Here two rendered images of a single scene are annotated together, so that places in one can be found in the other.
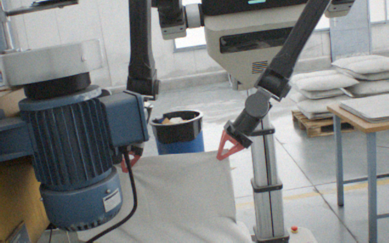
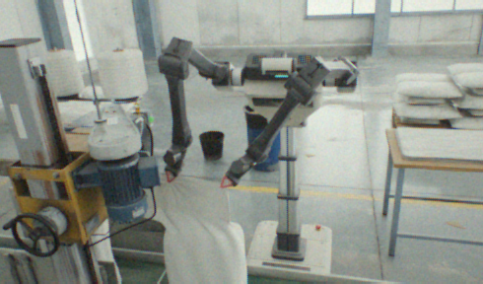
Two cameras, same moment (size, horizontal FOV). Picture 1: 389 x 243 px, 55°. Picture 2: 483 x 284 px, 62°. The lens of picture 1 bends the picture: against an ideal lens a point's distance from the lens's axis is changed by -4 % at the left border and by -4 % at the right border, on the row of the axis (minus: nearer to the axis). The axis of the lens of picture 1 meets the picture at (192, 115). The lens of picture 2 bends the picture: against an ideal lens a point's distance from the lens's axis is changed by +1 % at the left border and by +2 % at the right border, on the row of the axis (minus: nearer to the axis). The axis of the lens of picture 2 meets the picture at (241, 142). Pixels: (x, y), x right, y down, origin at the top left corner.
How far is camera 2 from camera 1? 0.87 m
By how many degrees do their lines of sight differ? 17
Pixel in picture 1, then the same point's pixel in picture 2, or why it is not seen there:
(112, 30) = not seen: outside the picture
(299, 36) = (269, 131)
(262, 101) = (241, 166)
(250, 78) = not seen: hidden behind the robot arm
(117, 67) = (246, 27)
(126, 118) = (148, 175)
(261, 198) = (281, 203)
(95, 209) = (127, 216)
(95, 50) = (132, 145)
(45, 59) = (105, 151)
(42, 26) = not seen: outside the picture
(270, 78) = (253, 149)
